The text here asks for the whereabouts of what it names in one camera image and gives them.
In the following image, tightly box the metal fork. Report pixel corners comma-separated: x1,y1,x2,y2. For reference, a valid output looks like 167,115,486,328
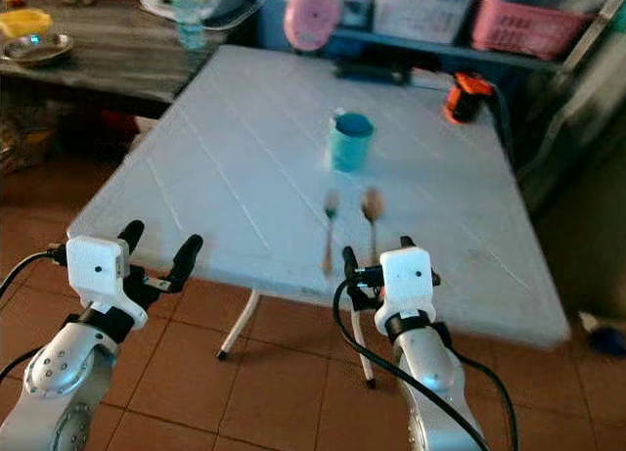
320,189,342,280

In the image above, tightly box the metal spoon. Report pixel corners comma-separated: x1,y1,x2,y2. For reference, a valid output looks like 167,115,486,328
359,186,386,267

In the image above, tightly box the white metal table leg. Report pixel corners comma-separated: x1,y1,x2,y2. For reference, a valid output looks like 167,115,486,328
350,309,379,389
216,290,262,362

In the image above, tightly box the teal plastic cup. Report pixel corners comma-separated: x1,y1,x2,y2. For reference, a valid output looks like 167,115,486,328
327,111,377,175

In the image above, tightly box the orange and black device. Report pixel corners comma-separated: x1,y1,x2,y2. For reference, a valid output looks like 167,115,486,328
442,71,495,126

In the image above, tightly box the dark wooden counter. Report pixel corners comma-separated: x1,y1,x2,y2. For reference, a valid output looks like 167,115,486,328
0,1,228,107

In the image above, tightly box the round metal plate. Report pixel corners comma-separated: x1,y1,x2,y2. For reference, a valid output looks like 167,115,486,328
2,32,76,68

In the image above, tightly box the clear teal plastic bottle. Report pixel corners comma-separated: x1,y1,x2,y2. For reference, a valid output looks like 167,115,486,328
167,0,207,52

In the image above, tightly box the white plastic basket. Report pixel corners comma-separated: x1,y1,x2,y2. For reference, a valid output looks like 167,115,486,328
371,0,481,45

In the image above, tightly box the yellow plastic container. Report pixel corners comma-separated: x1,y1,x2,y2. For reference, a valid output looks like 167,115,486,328
0,8,54,40

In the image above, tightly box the round pink plastic object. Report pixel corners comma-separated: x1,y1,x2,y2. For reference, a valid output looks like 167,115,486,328
282,0,344,52

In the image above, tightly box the pink plastic basket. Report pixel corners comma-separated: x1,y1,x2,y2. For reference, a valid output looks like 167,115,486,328
469,0,594,62

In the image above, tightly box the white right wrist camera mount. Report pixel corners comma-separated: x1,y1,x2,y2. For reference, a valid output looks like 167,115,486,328
373,246,439,337

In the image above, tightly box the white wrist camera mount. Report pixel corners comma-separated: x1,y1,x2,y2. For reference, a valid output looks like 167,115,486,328
373,246,439,337
65,235,144,328

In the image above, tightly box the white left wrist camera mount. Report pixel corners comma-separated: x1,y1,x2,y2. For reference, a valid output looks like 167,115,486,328
65,235,144,328

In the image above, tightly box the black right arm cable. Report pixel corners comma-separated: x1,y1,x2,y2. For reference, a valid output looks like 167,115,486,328
333,280,521,451

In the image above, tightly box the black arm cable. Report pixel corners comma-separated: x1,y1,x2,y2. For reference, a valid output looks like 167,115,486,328
0,248,71,383
333,280,521,451

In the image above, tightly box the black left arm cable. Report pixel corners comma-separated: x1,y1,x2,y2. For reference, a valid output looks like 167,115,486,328
0,248,71,383

